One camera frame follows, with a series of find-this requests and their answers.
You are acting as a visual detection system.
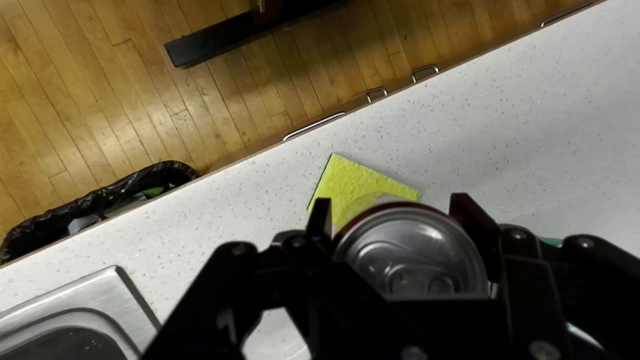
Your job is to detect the yellow sponge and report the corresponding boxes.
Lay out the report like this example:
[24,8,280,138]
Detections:
[305,153,424,236]

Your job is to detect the black trash bag bin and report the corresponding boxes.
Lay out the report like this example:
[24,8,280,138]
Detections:
[0,158,199,266]

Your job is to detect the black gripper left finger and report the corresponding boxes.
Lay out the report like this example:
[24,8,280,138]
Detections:
[141,197,381,360]

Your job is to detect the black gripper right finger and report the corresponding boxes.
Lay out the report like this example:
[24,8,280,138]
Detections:
[448,193,640,360]

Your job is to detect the short metal cabinet handle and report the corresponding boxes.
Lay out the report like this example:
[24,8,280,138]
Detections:
[364,86,390,104]
[408,63,441,85]

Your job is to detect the long metal drawer handle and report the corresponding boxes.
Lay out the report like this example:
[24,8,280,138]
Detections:
[280,108,347,144]

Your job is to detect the stainless steel sink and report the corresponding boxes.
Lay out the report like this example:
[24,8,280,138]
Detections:
[0,265,161,360]

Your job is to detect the black floor stand base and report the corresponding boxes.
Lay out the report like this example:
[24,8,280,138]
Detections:
[164,0,347,71]

